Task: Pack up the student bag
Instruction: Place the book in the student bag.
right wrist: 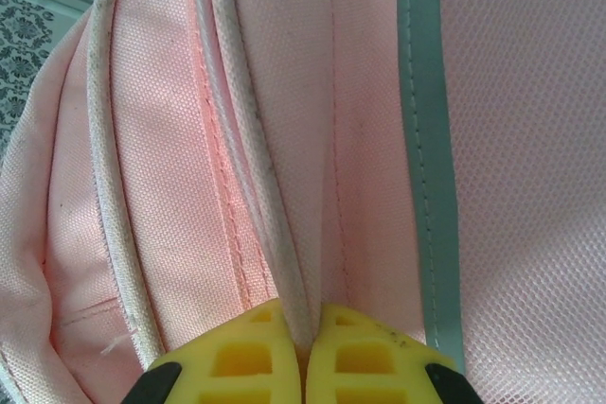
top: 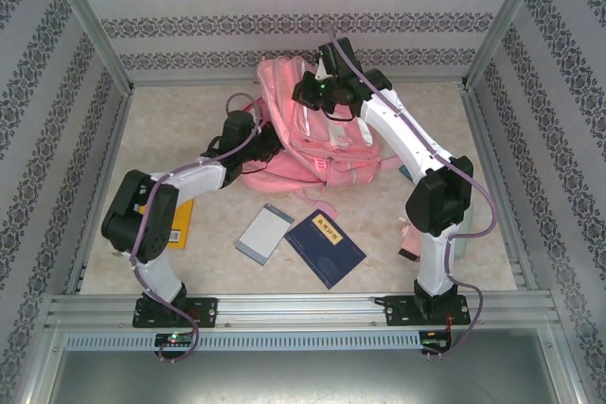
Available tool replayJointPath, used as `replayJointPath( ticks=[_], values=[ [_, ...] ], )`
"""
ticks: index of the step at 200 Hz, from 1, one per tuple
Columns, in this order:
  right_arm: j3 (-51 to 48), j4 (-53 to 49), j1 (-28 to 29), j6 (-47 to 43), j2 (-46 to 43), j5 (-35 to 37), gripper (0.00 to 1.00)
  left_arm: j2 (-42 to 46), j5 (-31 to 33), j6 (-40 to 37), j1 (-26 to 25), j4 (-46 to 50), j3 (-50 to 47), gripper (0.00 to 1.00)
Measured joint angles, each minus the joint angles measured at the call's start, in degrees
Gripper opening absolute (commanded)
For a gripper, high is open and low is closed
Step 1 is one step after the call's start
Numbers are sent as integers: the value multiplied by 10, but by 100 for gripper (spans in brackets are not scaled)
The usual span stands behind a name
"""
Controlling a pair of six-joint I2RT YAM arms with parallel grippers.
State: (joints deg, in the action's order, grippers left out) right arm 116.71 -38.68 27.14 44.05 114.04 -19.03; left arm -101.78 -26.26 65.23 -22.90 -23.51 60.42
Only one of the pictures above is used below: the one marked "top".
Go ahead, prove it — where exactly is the slotted grey cable duct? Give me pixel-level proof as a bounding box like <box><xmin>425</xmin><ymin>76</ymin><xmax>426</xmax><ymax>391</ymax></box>
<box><xmin>63</xmin><ymin>331</ymin><xmax>422</xmax><ymax>352</ymax></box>

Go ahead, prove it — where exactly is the left small circuit board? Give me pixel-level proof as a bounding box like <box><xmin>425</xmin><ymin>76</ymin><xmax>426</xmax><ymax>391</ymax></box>
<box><xmin>154</xmin><ymin>332</ymin><xmax>196</xmax><ymax>347</ymax></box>

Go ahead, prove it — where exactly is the right aluminium side beam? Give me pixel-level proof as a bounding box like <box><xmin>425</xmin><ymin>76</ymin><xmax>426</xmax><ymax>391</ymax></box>
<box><xmin>461</xmin><ymin>86</ymin><xmax>539</xmax><ymax>291</ymax></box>

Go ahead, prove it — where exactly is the pink pencil sharpener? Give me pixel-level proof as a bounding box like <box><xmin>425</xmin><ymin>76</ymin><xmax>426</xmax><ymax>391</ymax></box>
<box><xmin>397</xmin><ymin>216</ymin><xmax>423</xmax><ymax>262</ymax></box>

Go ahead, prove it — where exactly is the pink backpack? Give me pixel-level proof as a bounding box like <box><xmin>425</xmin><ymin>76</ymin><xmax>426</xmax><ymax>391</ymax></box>
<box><xmin>239</xmin><ymin>56</ymin><xmax>402</xmax><ymax>220</ymax></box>

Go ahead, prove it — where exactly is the aluminium mounting rail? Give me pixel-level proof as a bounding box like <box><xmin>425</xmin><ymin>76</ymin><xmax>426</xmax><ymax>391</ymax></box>
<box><xmin>45</xmin><ymin>293</ymin><xmax>562</xmax><ymax>329</ymax></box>

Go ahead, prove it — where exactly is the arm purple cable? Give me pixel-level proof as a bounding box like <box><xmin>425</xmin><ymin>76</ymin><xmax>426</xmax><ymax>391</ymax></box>
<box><xmin>326</xmin><ymin>23</ymin><xmax>501</xmax><ymax>358</ymax></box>
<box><xmin>130</xmin><ymin>91</ymin><xmax>266</xmax><ymax>365</ymax></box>

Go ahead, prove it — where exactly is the aluminium side beam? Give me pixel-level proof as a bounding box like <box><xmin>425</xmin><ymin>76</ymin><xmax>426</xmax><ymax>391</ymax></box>
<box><xmin>63</xmin><ymin>91</ymin><xmax>134</xmax><ymax>296</ymax></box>
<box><xmin>461</xmin><ymin>86</ymin><xmax>539</xmax><ymax>291</ymax></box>

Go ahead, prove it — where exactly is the grey metal sheet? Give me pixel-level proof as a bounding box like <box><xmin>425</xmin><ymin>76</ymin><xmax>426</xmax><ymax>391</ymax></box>
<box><xmin>27</xmin><ymin>327</ymin><xmax>581</xmax><ymax>404</ymax></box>

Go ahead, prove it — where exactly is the small circuit board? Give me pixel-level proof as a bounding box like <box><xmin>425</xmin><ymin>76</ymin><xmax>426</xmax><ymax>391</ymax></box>
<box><xmin>419</xmin><ymin>331</ymin><xmax>454</xmax><ymax>353</ymax></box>
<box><xmin>154</xmin><ymin>332</ymin><xmax>196</xmax><ymax>347</ymax></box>

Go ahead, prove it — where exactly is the aluminium back beam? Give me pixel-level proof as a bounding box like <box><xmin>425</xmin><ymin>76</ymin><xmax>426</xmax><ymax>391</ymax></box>
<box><xmin>130</xmin><ymin>75</ymin><xmax>468</xmax><ymax>89</ymax></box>

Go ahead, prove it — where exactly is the dark blue book yellow label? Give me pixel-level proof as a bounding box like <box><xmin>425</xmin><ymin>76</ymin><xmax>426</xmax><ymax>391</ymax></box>
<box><xmin>283</xmin><ymin>207</ymin><xmax>368</xmax><ymax>291</ymax></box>

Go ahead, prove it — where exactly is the left aluminium side beam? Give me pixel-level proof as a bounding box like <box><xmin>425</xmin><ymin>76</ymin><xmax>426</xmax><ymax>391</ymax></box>
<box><xmin>63</xmin><ymin>91</ymin><xmax>134</xmax><ymax>296</ymax></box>

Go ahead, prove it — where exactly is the aluminium frame post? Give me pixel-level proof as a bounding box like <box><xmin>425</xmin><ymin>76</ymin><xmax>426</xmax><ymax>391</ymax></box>
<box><xmin>461</xmin><ymin>0</ymin><xmax>555</xmax><ymax>92</ymax></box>
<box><xmin>40</xmin><ymin>0</ymin><xmax>134</xmax><ymax>94</ymax></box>

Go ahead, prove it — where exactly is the left aluminium frame post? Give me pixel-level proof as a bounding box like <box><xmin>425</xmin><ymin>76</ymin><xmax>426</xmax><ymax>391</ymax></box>
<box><xmin>40</xmin><ymin>0</ymin><xmax>134</xmax><ymax>94</ymax></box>

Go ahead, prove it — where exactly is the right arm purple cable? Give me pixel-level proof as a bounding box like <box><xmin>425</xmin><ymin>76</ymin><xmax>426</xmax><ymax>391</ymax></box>
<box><xmin>326</xmin><ymin>23</ymin><xmax>501</xmax><ymax>358</ymax></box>

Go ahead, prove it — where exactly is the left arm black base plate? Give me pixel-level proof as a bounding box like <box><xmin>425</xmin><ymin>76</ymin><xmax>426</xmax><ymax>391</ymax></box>
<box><xmin>132</xmin><ymin>297</ymin><xmax>220</xmax><ymax>329</ymax></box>

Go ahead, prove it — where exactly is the right small circuit board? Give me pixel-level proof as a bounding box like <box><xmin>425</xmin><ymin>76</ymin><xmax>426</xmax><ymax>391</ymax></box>
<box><xmin>419</xmin><ymin>331</ymin><xmax>454</xmax><ymax>353</ymax></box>

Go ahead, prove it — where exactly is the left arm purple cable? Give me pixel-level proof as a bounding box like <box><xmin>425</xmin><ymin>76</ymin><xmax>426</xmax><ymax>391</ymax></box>
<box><xmin>130</xmin><ymin>91</ymin><xmax>266</xmax><ymax>365</ymax></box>

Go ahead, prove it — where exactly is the grey white notebook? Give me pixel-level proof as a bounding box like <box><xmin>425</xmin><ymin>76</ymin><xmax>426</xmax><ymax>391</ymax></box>
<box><xmin>235</xmin><ymin>203</ymin><xmax>295</xmax><ymax>266</ymax></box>

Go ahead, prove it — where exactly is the right aluminium frame post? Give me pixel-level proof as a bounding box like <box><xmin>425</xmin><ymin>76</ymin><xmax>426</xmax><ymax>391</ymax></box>
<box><xmin>461</xmin><ymin>0</ymin><xmax>555</xmax><ymax>92</ymax></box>

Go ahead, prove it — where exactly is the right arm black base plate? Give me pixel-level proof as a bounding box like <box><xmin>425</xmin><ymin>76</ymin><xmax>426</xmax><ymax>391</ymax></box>
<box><xmin>383</xmin><ymin>294</ymin><xmax>472</xmax><ymax>328</ymax></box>

